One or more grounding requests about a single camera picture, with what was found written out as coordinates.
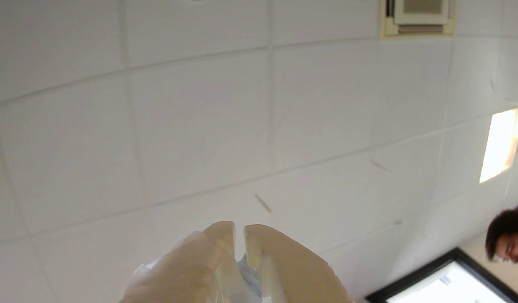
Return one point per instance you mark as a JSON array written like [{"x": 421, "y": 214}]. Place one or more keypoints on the ceiling light panel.
[{"x": 500, "y": 145}]

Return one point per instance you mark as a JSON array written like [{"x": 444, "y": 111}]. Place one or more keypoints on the ceiling air vent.
[{"x": 418, "y": 17}]

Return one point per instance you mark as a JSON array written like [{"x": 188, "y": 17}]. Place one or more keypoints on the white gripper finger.
[
  {"x": 187, "y": 273},
  {"x": 292, "y": 273}
]

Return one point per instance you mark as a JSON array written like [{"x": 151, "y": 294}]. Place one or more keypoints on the dark haired person head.
[{"x": 505, "y": 235}]

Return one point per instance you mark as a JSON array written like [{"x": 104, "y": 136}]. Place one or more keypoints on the black framed window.
[{"x": 444, "y": 286}]

